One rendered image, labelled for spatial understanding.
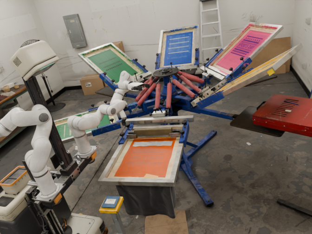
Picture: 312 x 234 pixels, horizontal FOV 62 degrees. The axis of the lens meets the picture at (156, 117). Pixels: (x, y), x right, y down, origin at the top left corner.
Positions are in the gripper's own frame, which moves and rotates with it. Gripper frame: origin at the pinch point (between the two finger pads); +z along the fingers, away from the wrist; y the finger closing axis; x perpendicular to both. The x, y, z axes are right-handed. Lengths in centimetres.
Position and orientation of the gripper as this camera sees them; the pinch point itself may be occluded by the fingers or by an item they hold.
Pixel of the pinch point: (145, 87)
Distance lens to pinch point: 209.9
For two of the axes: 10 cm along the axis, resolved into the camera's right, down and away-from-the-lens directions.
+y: -6.2, 3.3, -7.1
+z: 7.8, 1.6, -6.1
